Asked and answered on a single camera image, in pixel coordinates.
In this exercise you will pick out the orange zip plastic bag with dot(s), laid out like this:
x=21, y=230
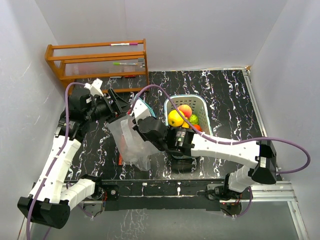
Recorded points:
x=120, y=160

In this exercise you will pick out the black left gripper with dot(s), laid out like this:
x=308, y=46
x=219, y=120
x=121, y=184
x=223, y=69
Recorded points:
x=118, y=107

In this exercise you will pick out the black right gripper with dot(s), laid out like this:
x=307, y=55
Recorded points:
x=135, y=127

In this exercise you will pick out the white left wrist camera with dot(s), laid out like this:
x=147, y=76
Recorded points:
x=95, y=87

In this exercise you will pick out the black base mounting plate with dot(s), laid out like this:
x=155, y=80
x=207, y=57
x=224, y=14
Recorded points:
x=161, y=194

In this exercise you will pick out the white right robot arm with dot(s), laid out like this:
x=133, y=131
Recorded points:
x=257, y=158

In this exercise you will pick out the wooden shelf rack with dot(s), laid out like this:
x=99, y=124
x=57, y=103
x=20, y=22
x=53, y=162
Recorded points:
x=72, y=62

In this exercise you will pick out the green white marker pen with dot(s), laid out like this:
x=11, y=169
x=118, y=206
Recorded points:
x=125, y=64

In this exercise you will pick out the red orange peach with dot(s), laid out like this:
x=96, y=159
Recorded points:
x=186, y=110

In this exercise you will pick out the yellow lemon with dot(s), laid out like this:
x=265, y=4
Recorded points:
x=176, y=118

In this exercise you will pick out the pink white marker pen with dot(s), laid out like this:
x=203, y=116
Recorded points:
x=124, y=44

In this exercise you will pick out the green lime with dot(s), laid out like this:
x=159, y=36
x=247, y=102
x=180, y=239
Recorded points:
x=193, y=119

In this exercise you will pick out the white plastic basket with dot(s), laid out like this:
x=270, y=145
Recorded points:
x=199, y=108

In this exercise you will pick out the blue zip top bag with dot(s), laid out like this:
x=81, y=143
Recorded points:
x=130, y=144

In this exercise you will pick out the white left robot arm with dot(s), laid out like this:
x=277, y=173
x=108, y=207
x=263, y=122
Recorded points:
x=48, y=203

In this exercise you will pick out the yellow banana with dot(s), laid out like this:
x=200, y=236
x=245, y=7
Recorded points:
x=185, y=125

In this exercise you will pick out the aluminium frame rail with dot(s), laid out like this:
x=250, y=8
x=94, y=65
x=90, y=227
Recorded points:
x=282, y=191

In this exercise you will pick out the orange pumpkin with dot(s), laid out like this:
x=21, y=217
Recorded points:
x=197, y=127

